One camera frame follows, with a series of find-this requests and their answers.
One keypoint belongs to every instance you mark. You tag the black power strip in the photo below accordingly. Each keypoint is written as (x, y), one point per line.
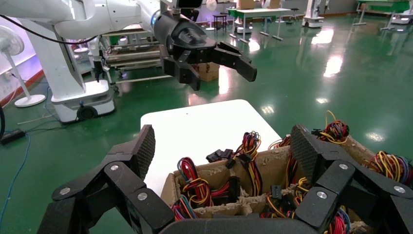
(13, 136)

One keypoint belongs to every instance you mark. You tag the brown carton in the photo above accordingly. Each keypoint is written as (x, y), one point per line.
(246, 4)
(273, 3)

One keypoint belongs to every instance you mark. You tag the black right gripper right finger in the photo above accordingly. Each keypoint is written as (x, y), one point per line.
(335, 181)

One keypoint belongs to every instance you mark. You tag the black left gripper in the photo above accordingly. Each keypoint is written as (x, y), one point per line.
(184, 38)

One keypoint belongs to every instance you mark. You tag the green topped work table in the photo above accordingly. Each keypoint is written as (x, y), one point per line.
(258, 12)
(384, 5)

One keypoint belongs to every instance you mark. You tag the black stool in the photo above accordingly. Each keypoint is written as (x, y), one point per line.
(220, 17)

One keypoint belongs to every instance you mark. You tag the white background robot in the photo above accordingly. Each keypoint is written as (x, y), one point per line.
(243, 29)
(313, 21)

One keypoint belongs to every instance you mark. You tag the white pedestal fan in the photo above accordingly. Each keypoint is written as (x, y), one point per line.
(211, 5)
(8, 42)

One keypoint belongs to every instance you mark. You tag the cardboard box with dividers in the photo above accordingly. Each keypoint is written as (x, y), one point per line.
(274, 164)

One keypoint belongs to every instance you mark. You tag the white robot torso base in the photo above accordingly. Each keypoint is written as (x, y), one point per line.
(64, 74)

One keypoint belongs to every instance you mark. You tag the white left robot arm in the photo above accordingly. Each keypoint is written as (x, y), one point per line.
(96, 16)

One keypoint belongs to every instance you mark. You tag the metal shelf cart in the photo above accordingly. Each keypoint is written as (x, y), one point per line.
(135, 53)

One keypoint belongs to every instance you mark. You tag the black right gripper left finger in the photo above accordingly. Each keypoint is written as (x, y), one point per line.
(129, 184)

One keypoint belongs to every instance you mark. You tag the small cardboard carton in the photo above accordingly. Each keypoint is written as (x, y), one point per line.
(209, 72)

